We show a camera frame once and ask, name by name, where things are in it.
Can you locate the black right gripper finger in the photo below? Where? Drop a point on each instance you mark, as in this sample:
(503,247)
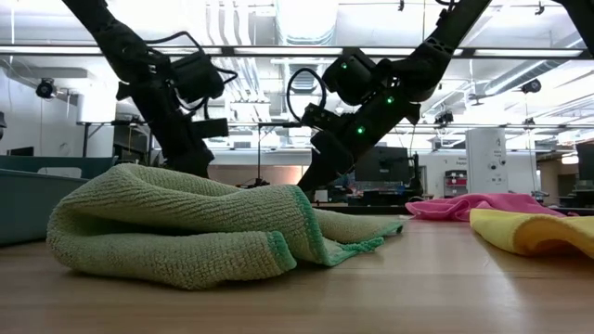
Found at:
(315,178)

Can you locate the sage green towel teal edge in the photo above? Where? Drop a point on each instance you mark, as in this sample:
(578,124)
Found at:
(162,222)

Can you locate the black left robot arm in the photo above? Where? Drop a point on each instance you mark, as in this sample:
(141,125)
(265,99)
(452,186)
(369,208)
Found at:
(116,42)

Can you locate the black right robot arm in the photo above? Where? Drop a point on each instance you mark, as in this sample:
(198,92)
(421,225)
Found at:
(441,42)

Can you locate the pink microfiber towel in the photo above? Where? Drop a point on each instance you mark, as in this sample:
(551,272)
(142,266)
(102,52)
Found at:
(487,201)

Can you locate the yellow microfiber towel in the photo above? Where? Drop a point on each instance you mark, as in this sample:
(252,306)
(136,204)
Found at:
(533,232)

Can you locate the black monitor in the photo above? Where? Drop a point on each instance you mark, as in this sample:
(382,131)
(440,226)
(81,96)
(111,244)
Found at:
(385,162)
(585,162)

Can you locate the shelf with red bins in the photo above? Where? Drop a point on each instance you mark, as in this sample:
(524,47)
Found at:
(455,182)

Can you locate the black horizontal crossbar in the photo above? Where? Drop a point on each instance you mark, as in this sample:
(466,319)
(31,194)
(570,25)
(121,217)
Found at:
(278,51)

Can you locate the white machine with knobs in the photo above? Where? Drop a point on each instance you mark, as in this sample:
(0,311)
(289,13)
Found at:
(485,158)

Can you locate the small dark monitor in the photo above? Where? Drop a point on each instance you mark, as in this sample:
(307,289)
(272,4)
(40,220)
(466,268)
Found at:
(21,151)

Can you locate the teal plastic bin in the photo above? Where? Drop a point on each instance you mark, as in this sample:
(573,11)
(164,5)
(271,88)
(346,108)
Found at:
(28,209)

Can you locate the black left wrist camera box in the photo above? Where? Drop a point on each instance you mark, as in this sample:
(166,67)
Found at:
(211,128)

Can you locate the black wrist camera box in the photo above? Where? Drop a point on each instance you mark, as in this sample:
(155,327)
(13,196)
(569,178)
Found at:
(211,128)
(318,116)

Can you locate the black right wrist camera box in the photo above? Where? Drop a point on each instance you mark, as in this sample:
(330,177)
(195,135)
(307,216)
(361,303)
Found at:
(318,116)

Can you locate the black metal table frame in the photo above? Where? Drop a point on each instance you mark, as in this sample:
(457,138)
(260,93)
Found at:
(362,209)

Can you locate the silver ventilation duct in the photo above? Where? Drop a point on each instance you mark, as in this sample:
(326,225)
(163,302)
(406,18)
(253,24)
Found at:
(306,23)

